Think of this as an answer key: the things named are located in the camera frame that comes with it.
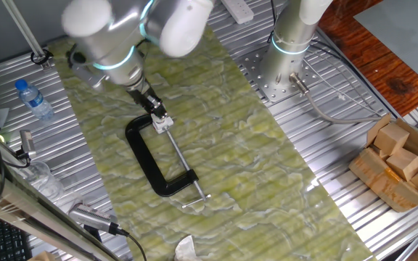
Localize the white lamp socket adapter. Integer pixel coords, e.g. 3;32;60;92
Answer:
152;118;175;135

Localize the white power strip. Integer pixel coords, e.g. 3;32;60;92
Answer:
220;0;255;25

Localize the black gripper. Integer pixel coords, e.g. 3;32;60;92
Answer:
127;83;169;117

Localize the empty clear plastic cup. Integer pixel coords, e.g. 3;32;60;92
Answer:
20;161;65;202

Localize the black camera cable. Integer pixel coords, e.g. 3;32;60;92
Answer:
116;227;148;261

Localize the small silver camera on mount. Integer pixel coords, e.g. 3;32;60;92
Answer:
15;129;38;160

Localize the large brown cardboard box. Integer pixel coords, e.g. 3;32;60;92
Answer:
348;112;418;213

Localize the black C-clamp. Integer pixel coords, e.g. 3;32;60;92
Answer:
124;114;212;210

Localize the thin metal pole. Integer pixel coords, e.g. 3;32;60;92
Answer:
1;0;53;70

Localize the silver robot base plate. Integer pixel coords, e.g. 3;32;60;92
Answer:
236;45;326;103

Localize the crumpled white tissue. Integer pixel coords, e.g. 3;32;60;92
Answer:
174;234;202;261

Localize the black base cable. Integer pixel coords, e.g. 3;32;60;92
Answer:
266;0;279;44

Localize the aluminium frame beam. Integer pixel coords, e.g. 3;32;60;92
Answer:
0;155;123;261

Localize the clear water bottle blue label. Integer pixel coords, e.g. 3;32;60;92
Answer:
15;78;55;122

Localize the grey cable with metal connector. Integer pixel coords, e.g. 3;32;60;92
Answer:
289;71;383;125

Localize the green marble pattern mat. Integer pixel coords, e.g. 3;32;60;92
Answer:
47;27;377;261

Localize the grey building baseplate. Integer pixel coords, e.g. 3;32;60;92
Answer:
353;0;418;76

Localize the ribbed silver camera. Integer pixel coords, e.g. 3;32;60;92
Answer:
67;203;121;236

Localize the brown wooden desk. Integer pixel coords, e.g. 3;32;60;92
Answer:
317;0;418;117

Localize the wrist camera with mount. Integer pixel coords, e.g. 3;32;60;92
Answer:
66;43;105;92

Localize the small tan cardboard box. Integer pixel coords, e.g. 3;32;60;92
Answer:
27;250;56;261

